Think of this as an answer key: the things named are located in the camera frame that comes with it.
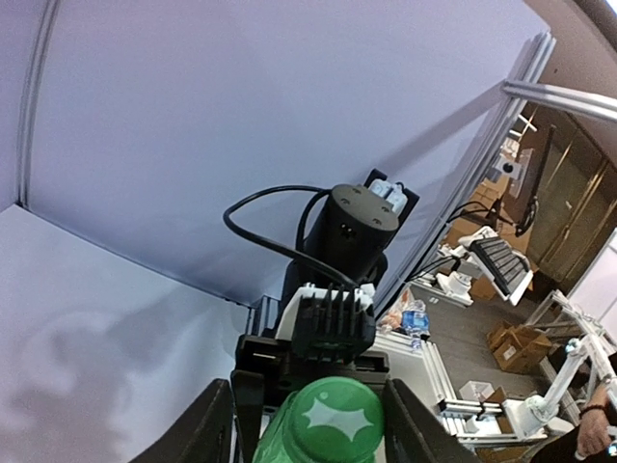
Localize cardboard boxes pile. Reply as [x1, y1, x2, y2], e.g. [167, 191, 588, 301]
[435, 145, 546, 296]

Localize aluminium overhead bar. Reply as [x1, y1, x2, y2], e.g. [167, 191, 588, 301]
[502, 80, 616, 123]

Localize right aluminium wall post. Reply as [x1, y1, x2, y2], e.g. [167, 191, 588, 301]
[15, 0, 62, 210]

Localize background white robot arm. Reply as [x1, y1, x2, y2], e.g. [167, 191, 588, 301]
[375, 290, 616, 449]

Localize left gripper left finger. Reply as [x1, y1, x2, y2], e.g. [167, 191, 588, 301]
[130, 378, 233, 463]

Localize white box on frame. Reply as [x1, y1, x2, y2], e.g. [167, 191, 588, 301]
[459, 380, 507, 403]

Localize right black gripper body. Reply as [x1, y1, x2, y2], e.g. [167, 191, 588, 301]
[230, 335, 389, 462]

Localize keyboard on white stand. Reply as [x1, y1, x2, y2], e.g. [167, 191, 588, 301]
[435, 226, 533, 307]

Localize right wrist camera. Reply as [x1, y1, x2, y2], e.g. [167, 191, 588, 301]
[274, 284, 377, 364]

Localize cardboard box on floor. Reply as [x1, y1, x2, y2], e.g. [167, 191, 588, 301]
[486, 321, 552, 374]

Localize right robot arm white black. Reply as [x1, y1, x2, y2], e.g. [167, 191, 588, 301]
[223, 171, 418, 462]

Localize green plastic bottle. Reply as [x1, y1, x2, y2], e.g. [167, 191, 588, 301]
[253, 376, 385, 463]

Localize person hand with wristband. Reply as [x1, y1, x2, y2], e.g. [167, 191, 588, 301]
[577, 385, 612, 457]

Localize small blue water bottle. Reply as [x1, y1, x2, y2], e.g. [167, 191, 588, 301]
[401, 309, 429, 351]

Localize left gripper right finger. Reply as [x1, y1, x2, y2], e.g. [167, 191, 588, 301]
[383, 378, 480, 463]

